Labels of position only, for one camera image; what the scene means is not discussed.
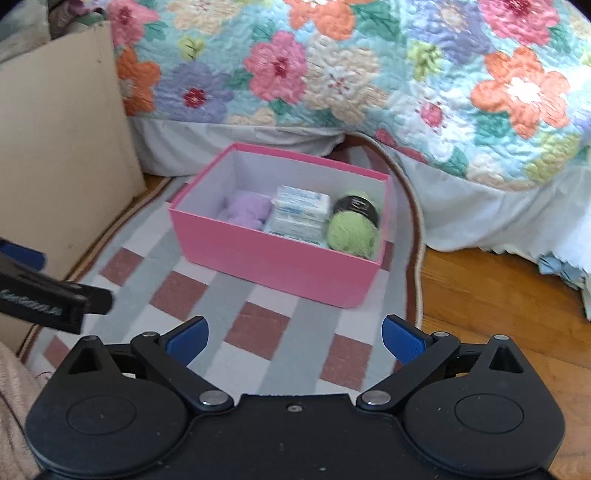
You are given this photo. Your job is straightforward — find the white bed skirt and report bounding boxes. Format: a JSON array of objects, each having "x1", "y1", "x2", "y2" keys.
[{"x1": 128, "y1": 117, "x2": 591, "y2": 278}]

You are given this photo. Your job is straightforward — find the small white tissue pack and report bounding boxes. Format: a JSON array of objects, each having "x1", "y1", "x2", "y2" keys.
[{"x1": 271, "y1": 185, "x2": 331, "y2": 222}]

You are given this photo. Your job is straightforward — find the purple plush toy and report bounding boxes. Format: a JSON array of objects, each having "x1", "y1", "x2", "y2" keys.
[{"x1": 219, "y1": 191, "x2": 271, "y2": 230}]

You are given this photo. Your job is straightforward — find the green yarn ball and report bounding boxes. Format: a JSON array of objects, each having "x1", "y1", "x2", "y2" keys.
[{"x1": 325, "y1": 191, "x2": 381, "y2": 259}]

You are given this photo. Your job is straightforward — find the pink fluffy blanket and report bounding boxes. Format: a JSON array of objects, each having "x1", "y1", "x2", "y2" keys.
[{"x1": 0, "y1": 344, "x2": 41, "y2": 480}]

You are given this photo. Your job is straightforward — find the papers under bed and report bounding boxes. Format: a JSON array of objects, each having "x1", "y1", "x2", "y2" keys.
[{"x1": 538, "y1": 253, "x2": 591, "y2": 321}]

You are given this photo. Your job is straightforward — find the floral quilt bedspread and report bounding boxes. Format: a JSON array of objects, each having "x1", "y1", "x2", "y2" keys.
[{"x1": 106, "y1": 1, "x2": 590, "y2": 190}]

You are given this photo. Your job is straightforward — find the checkered grey rug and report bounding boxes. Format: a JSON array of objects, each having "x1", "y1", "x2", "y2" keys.
[{"x1": 18, "y1": 133, "x2": 426, "y2": 398}]

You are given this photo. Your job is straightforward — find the pink cardboard box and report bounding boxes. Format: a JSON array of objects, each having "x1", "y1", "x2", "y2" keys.
[{"x1": 169, "y1": 143, "x2": 394, "y2": 308}]

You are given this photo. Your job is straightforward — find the grey patterned pillow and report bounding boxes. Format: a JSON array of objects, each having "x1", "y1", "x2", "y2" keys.
[{"x1": 0, "y1": 0, "x2": 108, "y2": 62}]

